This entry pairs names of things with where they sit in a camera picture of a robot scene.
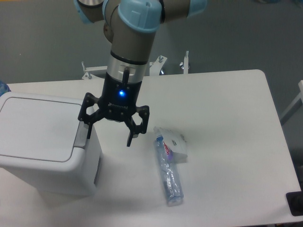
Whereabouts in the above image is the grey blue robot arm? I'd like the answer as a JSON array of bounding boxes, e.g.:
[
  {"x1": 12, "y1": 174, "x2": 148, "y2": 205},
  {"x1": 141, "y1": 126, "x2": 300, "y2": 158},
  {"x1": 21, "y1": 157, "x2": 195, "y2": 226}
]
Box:
[{"x1": 74, "y1": 0, "x2": 207, "y2": 145}]

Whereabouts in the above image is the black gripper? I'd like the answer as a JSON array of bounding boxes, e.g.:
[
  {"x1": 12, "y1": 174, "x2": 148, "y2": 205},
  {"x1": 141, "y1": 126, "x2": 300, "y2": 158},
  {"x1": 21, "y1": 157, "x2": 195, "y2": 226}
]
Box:
[{"x1": 77, "y1": 72, "x2": 150, "y2": 148}]

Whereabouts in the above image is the black table clamp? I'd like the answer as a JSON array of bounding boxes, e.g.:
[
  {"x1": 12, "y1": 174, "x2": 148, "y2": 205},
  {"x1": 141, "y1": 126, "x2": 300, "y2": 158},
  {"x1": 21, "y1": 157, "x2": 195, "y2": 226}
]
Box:
[{"x1": 286, "y1": 191, "x2": 303, "y2": 217}]

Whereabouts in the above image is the white tissue packet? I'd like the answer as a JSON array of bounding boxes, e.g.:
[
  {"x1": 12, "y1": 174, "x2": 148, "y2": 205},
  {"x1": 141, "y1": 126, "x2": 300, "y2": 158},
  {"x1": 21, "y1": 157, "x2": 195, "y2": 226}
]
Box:
[{"x1": 159, "y1": 128, "x2": 187, "y2": 164}]

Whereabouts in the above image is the blue patterned object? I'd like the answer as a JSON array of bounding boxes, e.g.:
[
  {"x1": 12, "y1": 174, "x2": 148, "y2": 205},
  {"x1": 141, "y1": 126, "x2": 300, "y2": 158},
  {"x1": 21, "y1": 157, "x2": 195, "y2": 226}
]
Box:
[{"x1": 0, "y1": 80, "x2": 11, "y2": 96}]

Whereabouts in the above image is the white plastic trash can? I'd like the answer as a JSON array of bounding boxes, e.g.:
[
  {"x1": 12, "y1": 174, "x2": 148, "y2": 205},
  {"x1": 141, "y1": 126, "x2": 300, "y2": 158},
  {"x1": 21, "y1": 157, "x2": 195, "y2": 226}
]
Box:
[{"x1": 0, "y1": 92, "x2": 102, "y2": 196}]

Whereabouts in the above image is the clear plastic water bottle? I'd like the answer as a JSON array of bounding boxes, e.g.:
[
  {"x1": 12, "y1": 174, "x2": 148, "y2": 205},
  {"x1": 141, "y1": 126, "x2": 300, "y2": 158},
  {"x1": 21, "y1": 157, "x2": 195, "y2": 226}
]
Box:
[{"x1": 153, "y1": 127, "x2": 184, "y2": 207}]

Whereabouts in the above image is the white pedestal base frame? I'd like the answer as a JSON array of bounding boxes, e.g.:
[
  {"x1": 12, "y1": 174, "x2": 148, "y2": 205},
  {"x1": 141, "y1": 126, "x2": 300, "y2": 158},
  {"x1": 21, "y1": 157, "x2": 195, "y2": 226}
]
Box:
[{"x1": 81, "y1": 50, "x2": 191, "y2": 80}]

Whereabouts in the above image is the white frame at right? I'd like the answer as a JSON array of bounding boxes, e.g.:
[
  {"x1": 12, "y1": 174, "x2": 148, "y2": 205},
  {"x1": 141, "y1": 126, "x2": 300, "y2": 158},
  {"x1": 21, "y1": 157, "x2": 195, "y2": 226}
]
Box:
[{"x1": 280, "y1": 80, "x2": 303, "y2": 125}]

